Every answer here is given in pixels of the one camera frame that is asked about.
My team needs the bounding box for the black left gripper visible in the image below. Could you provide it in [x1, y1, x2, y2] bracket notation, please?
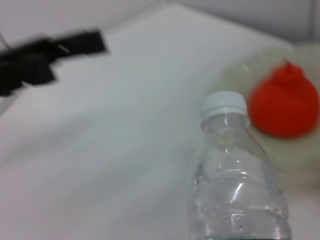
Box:
[0, 28, 111, 98]

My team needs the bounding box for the clear green-label water bottle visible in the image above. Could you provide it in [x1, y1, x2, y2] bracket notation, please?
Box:
[186, 90, 294, 240]

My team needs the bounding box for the red-orange fruit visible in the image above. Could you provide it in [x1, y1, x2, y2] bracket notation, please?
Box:
[249, 59, 320, 140]

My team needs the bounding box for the clear glass fruit plate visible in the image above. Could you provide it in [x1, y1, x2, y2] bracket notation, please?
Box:
[216, 41, 320, 174]

